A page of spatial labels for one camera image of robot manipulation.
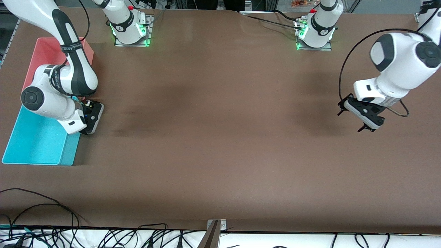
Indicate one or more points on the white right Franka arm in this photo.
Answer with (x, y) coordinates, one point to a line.
(41, 100)

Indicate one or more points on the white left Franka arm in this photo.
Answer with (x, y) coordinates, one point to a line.
(403, 62)

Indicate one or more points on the blue plastic bin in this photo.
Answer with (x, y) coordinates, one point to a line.
(34, 144)

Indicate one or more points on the pink plastic bin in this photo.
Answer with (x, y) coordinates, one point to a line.
(43, 55)

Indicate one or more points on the orange background object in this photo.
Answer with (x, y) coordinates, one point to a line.
(299, 3)

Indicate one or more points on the brown table cover sheet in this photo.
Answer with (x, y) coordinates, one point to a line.
(220, 137)

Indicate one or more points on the person in dark trousers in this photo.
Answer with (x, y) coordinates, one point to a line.
(206, 4)

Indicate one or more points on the grey metal bar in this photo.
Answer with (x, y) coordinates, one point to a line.
(210, 239)

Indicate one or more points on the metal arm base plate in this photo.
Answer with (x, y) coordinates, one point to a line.
(325, 48)
(119, 44)

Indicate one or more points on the metal corner bracket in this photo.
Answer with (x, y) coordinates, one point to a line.
(418, 16)

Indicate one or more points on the perforated aluminium rail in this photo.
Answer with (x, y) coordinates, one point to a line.
(15, 29)

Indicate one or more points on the aluminium frame post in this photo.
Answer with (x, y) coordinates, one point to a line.
(272, 4)

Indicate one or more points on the small metal edge bracket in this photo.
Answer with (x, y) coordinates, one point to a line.
(223, 225)

